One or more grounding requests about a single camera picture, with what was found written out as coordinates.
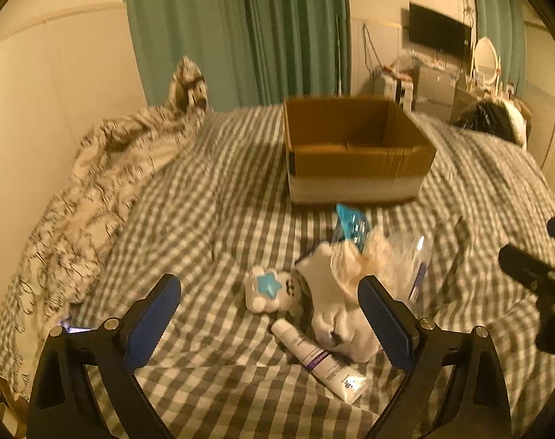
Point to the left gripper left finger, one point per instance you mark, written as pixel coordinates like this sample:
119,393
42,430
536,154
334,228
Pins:
63,402

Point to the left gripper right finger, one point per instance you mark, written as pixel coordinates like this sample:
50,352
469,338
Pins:
474,404

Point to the clear plastic bag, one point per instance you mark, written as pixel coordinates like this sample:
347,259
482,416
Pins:
399,260

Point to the white purple cream tube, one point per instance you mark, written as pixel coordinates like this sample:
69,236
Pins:
342,380

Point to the blue blister pack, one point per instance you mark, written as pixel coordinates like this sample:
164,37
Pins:
352,225

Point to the white sock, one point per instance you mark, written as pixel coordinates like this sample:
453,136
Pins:
338,323

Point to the white star plush toy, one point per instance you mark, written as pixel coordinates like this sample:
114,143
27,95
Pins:
269,291

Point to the black white plush pillow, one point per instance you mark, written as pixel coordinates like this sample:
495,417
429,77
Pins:
496,117

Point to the white oval mirror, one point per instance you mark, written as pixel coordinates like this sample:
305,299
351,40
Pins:
486,60

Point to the grey mini fridge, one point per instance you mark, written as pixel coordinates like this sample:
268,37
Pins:
434,86

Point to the white suitcase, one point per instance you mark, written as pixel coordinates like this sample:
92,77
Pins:
398,88

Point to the green curtain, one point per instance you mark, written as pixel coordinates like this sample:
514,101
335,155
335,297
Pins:
502,22
251,52

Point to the brown cardboard box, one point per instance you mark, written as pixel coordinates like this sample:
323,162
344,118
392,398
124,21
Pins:
353,150

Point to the grey checkered bed sheet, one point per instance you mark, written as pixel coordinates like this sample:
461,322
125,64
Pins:
205,197

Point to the black white patterned blanket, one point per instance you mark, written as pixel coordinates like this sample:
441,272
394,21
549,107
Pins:
65,254

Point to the black wall television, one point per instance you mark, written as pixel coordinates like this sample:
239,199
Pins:
437,31

